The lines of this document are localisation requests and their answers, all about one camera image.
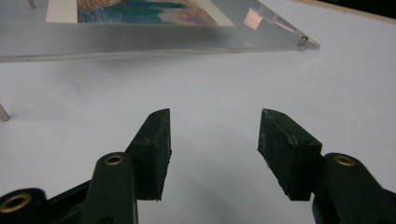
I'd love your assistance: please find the clear acrylic picture frame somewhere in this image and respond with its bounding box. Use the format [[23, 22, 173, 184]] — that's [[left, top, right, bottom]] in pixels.
[[0, 0, 321, 122]]

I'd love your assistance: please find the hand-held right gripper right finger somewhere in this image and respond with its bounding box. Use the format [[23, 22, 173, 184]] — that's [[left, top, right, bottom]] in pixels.
[[257, 107, 396, 224]]

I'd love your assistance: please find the white table mat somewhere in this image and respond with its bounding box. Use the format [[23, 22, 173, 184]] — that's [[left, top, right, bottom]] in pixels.
[[0, 0, 396, 224]]

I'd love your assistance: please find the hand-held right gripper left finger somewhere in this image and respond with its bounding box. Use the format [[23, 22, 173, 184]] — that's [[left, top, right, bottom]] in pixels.
[[79, 107, 173, 224]]

